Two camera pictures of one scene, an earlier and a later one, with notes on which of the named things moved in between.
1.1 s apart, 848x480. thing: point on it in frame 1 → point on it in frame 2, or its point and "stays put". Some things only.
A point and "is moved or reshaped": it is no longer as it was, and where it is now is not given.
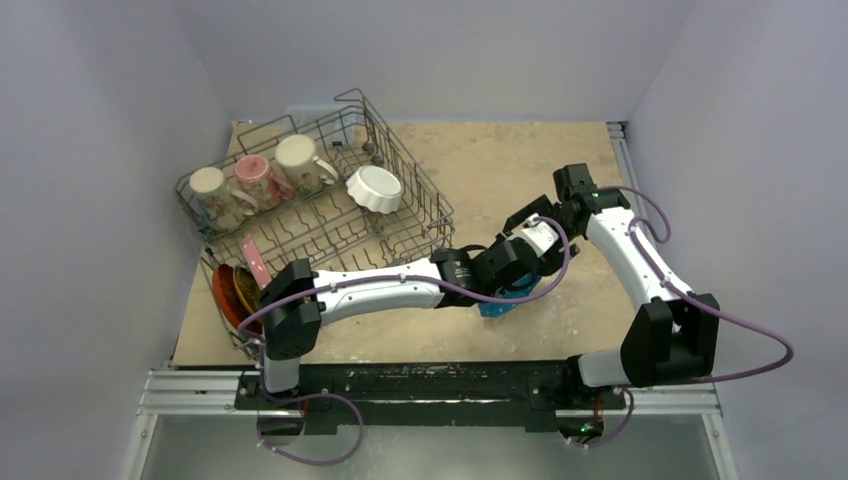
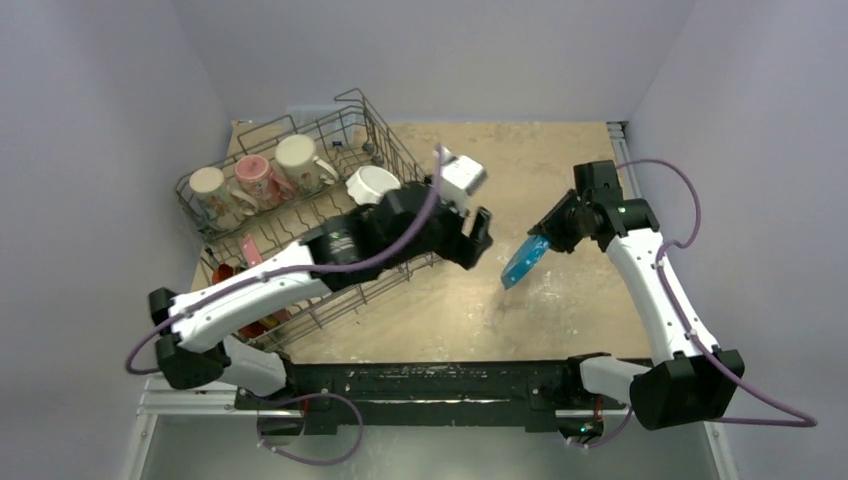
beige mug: [220, 206] stays put
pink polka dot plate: [256, 261] stays put
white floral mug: [296, 157] stays put
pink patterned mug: [255, 177] stays put
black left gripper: [494, 245] → [463, 249]
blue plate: [522, 287] is moved or reshaped
